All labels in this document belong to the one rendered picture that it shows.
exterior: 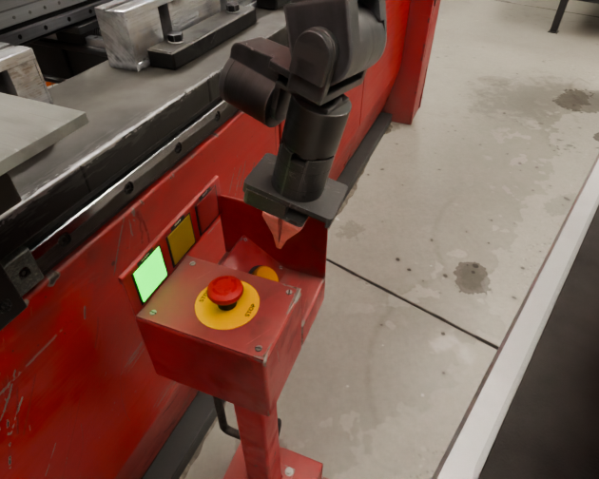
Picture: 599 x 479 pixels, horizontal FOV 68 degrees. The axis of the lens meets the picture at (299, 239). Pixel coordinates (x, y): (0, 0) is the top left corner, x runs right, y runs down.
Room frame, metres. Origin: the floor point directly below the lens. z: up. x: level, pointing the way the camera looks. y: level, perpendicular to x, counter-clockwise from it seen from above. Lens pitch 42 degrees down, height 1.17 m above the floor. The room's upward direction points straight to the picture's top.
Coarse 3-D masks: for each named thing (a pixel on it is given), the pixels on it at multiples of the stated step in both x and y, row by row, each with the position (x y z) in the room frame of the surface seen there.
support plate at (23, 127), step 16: (0, 96) 0.38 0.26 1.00; (16, 96) 0.38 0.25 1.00; (0, 112) 0.34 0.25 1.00; (16, 112) 0.34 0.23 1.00; (32, 112) 0.34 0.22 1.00; (48, 112) 0.34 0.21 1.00; (64, 112) 0.34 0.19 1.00; (80, 112) 0.34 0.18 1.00; (0, 128) 0.32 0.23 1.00; (16, 128) 0.32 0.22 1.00; (32, 128) 0.32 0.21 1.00; (48, 128) 0.32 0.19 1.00; (64, 128) 0.32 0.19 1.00; (0, 144) 0.29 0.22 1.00; (16, 144) 0.29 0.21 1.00; (32, 144) 0.29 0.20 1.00; (48, 144) 0.31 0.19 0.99; (0, 160) 0.27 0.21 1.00; (16, 160) 0.28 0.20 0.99
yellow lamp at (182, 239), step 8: (184, 224) 0.41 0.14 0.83; (176, 232) 0.39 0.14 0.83; (184, 232) 0.41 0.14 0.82; (192, 232) 0.42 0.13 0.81; (168, 240) 0.38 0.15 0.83; (176, 240) 0.39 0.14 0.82; (184, 240) 0.40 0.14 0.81; (192, 240) 0.42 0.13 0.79; (176, 248) 0.39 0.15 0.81; (184, 248) 0.40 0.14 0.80; (176, 256) 0.38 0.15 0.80
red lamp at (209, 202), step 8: (208, 192) 0.46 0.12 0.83; (208, 200) 0.46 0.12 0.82; (216, 200) 0.48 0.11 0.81; (200, 208) 0.44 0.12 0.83; (208, 208) 0.46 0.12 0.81; (216, 208) 0.47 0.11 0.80; (200, 216) 0.44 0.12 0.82; (208, 216) 0.45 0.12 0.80; (216, 216) 0.47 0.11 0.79; (200, 224) 0.44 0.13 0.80; (208, 224) 0.45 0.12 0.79
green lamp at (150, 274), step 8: (152, 256) 0.35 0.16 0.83; (160, 256) 0.36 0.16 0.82; (144, 264) 0.34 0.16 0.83; (152, 264) 0.35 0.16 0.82; (160, 264) 0.36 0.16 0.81; (136, 272) 0.32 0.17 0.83; (144, 272) 0.33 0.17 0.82; (152, 272) 0.34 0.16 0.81; (160, 272) 0.35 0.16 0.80; (136, 280) 0.32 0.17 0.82; (144, 280) 0.33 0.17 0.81; (152, 280) 0.34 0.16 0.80; (160, 280) 0.35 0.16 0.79; (144, 288) 0.33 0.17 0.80; (152, 288) 0.34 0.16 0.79; (144, 296) 0.32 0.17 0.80
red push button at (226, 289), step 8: (216, 280) 0.33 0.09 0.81; (224, 280) 0.33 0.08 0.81; (232, 280) 0.33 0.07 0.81; (240, 280) 0.34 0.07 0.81; (208, 288) 0.32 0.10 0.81; (216, 288) 0.32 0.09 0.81; (224, 288) 0.32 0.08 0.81; (232, 288) 0.32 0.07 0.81; (240, 288) 0.32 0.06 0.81; (208, 296) 0.32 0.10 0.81; (216, 296) 0.31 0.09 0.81; (224, 296) 0.31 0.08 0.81; (232, 296) 0.31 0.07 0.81; (240, 296) 0.32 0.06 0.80; (224, 304) 0.31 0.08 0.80; (232, 304) 0.32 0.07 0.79
